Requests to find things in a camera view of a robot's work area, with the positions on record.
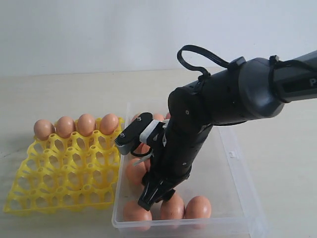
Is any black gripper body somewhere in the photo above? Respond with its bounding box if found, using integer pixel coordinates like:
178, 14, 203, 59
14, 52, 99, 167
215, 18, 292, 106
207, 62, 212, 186
142, 119, 212, 188

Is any brown egg slot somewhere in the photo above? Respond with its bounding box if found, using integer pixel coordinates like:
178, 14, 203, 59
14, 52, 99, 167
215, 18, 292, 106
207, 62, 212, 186
55, 116, 75, 138
34, 119, 55, 140
77, 114, 96, 137
100, 113, 119, 135

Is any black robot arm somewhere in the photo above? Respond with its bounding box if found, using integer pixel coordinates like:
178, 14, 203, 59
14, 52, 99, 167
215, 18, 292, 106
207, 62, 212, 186
137, 45, 317, 210

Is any brown egg front middle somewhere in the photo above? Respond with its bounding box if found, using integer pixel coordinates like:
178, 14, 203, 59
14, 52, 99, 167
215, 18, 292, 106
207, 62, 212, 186
160, 193, 185, 220

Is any brown egg left middle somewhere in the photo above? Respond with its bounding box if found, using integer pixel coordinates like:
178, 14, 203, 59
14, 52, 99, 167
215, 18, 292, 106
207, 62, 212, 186
126, 162, 147, 185

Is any brown egg front left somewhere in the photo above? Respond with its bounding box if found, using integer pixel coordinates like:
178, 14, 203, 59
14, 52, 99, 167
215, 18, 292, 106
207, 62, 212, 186
123, 201, 152, 222

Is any clear plastic container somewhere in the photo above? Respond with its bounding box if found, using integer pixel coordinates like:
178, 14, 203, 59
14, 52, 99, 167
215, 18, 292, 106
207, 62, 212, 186
112, 126, 268, 238

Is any brown egg back left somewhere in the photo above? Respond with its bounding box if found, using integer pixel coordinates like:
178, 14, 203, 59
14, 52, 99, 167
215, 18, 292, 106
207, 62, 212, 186
131, 113, 140, 122

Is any yellow plastic egg tray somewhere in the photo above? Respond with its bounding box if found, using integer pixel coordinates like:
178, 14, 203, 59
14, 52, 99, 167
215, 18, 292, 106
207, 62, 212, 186
3, 119, 123, 215

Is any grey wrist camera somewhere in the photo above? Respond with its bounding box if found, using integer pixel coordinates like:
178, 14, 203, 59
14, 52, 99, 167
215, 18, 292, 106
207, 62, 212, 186
114, 112, 153, 155

